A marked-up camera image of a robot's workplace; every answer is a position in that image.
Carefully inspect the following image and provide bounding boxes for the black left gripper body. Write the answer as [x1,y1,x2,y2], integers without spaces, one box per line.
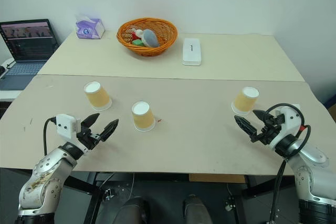
[76,125,101,150]

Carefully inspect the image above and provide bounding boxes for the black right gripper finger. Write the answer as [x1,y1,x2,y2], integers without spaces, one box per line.
[252,109,267,124]
[234,115,257,136]

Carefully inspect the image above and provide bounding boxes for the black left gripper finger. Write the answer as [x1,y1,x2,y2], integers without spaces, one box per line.
[99,119,120,142]
[80,113,101,133]

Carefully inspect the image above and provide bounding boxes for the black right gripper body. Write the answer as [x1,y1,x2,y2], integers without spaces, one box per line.
[249,115,285,145]

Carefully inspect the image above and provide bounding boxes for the yellow paper cup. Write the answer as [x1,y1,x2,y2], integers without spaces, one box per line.
[131,101,155,132]
[230,86,260,116]
[83,81,113,112]

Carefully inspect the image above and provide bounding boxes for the dark rounded robot knee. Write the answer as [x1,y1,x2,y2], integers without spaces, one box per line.
[114,196,151,224]
[182,194,214,224]

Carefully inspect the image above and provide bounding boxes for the white rectangular box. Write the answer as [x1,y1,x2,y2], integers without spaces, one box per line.
[181,37,203,67]

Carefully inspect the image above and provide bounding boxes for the purple tissue box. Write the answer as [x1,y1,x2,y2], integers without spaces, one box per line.
[75,7,106,40]

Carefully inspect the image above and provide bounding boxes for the blue laptop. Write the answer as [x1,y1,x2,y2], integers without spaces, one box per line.
[0,18,60,91]

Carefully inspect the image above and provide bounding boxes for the red and white toy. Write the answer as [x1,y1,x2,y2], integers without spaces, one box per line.
[130,27,144,41]

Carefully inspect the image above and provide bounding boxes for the orange wicker basket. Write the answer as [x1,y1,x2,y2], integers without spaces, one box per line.
[116,18,179,57]

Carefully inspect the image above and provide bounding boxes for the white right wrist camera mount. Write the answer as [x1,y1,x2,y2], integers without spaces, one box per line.
[268,103,305,149]

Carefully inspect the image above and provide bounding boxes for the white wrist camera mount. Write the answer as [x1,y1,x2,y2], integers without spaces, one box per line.
[268,103,305,149]
[50,113,82,139]

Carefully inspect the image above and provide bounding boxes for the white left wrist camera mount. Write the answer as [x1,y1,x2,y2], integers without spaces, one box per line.
[50,113,82,139]

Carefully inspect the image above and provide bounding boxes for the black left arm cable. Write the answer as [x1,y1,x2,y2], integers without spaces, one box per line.
[43,116,57,156]

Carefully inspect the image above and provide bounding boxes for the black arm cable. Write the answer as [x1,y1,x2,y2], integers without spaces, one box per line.
[264,103,312,224]
[43,116,57,156]

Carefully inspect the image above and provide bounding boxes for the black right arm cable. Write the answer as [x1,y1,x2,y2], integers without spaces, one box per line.
[264,103,312,224]

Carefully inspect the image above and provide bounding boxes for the black table frame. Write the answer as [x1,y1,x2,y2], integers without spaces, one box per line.
[62,172,297,224]

